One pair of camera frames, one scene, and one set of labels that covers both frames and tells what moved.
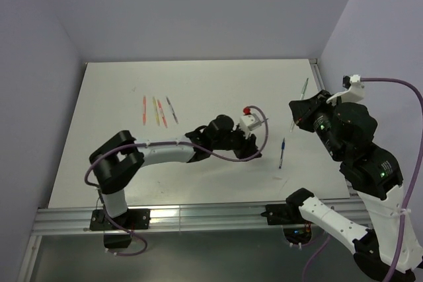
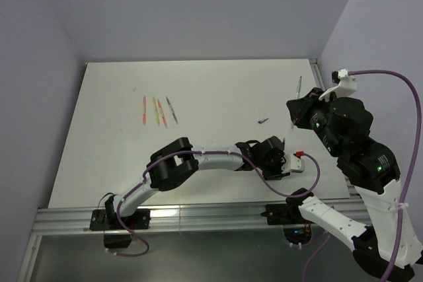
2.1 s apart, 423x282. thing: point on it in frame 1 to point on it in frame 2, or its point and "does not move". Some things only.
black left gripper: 247,146 to 277,175
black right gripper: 301,109 does not move
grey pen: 175,117 does not move
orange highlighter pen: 144,110 does not move
